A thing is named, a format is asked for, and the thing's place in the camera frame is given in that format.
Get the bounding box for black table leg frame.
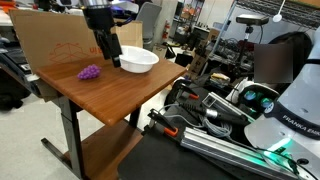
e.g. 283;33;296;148
40;95;142;180

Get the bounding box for aluminium rail right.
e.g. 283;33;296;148
202;92;255;123

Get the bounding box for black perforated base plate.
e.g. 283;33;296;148
117;124;269;180

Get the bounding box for purple grapes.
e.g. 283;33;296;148
77;64;101;80

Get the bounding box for white plastic basin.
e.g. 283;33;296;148
120;45;159;73

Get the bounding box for orange black clamp left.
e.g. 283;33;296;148
148;109;179;137

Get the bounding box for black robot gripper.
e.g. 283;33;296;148
83;6;122;68

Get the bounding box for grey office chair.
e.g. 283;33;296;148
136;2;162;44

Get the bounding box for coiled grey cable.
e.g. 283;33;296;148
157;103;241;139

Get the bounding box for wooden table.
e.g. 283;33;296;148
37;58;186;126

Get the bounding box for cardboard box panel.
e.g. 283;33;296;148
8;9;144;74

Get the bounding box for white Franka robot arm base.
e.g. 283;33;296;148
244;28;320;180

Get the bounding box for aluminium rail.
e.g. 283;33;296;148
202;92;255;123
180;127;298;180

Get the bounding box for red fire extinguisher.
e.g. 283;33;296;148
162;20;170;40

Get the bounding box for aluminium rail left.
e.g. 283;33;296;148
180;127;298;180

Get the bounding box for robot arm wrist link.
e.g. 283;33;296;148
79;0;139;13

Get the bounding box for orange black clamp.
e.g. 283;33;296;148
174;80;199;100
148;109;179;137

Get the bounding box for black camera on tripod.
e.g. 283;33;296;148
232;14;269;78

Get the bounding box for black cable connector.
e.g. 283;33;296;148
180;103;249;126

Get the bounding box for orange black clamp right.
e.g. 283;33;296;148
174;80;199;100

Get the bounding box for wooden lower shelf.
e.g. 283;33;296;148
63;119;144;180

